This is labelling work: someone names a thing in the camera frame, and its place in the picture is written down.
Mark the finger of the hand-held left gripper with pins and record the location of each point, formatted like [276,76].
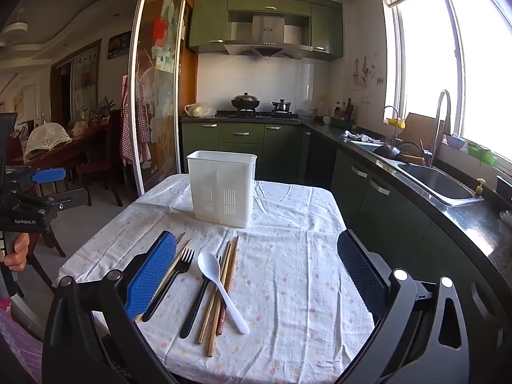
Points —
[60,201]
[48,175]

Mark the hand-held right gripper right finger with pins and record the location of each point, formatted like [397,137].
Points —
[360,276]

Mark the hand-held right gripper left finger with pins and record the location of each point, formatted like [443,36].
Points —
[152,276]

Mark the light bamboo chopstick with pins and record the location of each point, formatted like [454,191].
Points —
[176,262]
[180,238]

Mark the white plastic spoon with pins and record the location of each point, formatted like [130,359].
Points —
[208,266]

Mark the dark brown wooden chopstick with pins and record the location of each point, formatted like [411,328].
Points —
[221,320]

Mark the white plastic utensil holder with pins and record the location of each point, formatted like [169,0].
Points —
[220,176]

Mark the person's left hand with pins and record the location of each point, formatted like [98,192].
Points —
[18,254]

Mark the red chair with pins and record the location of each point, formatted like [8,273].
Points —
[52,244]

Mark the white lace food cover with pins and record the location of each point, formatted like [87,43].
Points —
[46,138]

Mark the wooden dining table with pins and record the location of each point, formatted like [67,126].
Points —
[80,144]

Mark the dark wooden chair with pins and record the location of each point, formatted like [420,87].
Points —
[100,164]

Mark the white floral tablecloth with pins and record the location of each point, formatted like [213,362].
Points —
[288,280]

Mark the red checked apron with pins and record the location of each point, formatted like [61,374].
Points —
[128,128]

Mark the steel kitchen sink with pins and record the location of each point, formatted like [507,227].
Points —
[436,182]

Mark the pink patterned clothing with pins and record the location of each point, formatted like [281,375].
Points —
[20,344]

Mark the dark stone countertop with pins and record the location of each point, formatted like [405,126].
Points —
[472,220]

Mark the crumpled dish cloth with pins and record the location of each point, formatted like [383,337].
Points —
[360,136]

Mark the printed sliding glass door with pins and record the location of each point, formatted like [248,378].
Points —
[160,88]

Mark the green lower kitchen cabinets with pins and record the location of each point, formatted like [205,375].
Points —
[240,156]

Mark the green kitchen cabinets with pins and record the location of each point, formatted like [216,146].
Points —
[208,20]
[240,156]

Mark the yellow tap knob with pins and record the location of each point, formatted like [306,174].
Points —
[480,187]

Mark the brown cutting board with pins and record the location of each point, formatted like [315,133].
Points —
[420,128]

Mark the group of condiment bottles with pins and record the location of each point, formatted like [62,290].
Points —
[348,112]

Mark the white plastic bag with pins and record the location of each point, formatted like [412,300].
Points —
[200,110]

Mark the blue plastic bowl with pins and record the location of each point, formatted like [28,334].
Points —
[456,140]

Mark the tall steel faucet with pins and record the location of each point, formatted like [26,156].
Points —
[436,128]

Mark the black patterned container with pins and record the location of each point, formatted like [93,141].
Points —
[504,190]

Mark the small curved faucet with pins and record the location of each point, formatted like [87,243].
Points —
[391,107]

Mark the green plastic bowl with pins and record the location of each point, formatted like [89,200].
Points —
[482,154]

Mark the gas stove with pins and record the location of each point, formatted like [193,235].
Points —
[264,115]

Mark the black lidded wok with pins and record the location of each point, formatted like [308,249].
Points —
[245,102]

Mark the green upper kitchen cabinets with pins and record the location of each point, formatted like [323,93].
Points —
[208,20]

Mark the kitchen window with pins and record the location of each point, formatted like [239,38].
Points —
[480,68]

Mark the steel range hood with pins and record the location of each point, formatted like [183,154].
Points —
[268,32]

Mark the large wall poster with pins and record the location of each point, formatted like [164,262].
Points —
[84,84]

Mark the small dark wall poster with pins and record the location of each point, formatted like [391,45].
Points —
[120,44]

